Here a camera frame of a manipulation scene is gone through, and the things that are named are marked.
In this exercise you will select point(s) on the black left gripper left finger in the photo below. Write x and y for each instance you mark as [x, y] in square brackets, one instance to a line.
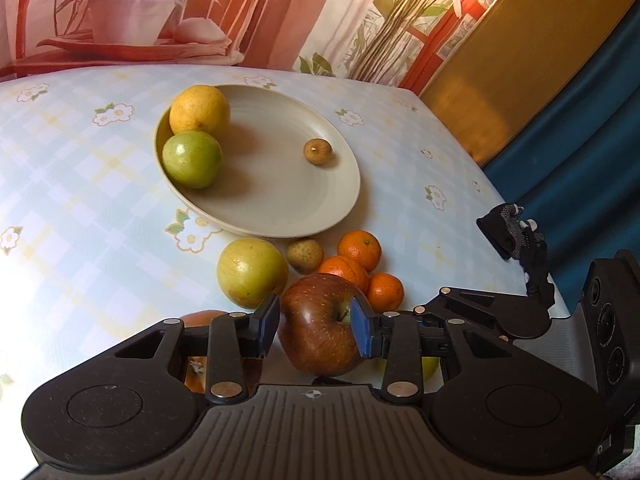
[149, 368]

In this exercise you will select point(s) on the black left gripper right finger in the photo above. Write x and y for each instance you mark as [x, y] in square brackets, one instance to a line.
[403, 339]

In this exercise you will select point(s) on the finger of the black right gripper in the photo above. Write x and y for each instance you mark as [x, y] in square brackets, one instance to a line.
[513, 316]

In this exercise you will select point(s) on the yellow-green apple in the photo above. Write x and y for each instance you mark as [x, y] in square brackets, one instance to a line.
[249, 269]

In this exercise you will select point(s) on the dark red apple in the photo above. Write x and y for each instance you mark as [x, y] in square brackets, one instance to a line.
[314, 330]

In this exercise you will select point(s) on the orange tangerine back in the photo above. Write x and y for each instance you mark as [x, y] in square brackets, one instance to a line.
[363, 247]

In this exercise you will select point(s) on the orange tangerine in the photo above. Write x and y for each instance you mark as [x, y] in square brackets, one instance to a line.
[363, 247]
[348, 269]
[385, 292]

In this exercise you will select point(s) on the green apple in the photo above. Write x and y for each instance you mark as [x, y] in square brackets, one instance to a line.
[192, 158]
[429, 366]

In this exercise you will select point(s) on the brown longan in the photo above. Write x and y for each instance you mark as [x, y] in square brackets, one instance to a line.
[305, 255]
[317, 151]

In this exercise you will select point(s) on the yellow lemon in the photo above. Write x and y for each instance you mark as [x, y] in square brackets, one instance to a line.
[201, 107]

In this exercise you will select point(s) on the bright red apple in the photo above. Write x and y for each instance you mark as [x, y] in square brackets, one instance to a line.
[195, 373]

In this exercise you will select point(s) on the orange tangerine front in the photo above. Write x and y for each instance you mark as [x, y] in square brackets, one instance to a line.
[385, 292]

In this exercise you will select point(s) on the black glove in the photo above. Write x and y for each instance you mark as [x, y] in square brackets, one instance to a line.
[520, 240]

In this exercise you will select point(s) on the orange tangerine middle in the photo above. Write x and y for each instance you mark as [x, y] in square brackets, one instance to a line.
[348, 269]

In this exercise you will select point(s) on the floral checked tablecloth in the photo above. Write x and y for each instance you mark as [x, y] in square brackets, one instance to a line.
[95, 247]

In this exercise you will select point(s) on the teal curtain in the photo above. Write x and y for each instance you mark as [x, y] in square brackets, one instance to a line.
[575, 167]

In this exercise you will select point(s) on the beige round plate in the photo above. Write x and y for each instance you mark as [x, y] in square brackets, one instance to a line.
[265, 187]

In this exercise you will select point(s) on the yellow wooden board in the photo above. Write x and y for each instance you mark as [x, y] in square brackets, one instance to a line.
[514, 61]

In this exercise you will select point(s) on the printed room backdrop curtain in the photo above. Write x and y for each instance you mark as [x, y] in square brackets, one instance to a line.
[401, 43]

